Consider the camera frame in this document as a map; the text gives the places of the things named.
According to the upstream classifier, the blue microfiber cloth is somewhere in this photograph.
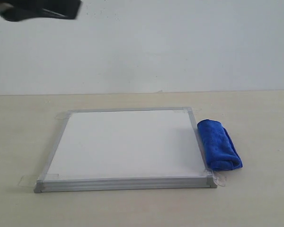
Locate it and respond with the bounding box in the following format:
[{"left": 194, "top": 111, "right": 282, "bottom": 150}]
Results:
[{"left": 197, "top": 119, "right": 243, "bottom": 171}]

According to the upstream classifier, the clear tape near right corner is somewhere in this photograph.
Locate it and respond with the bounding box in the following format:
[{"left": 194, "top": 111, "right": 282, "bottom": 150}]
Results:
[{"left": 205, "top": 170, "right": 226, "bottom": 188}]

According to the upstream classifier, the white board with metal frame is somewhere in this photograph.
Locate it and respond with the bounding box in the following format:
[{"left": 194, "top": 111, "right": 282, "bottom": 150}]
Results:
[{"left": 34, "top": 107, "right": 217, "bottom": 193}]

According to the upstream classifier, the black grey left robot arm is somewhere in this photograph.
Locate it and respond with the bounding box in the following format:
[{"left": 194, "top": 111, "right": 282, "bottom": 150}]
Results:
[{"left": 0, "top": 0, "right": 82, "bottom": 22}]

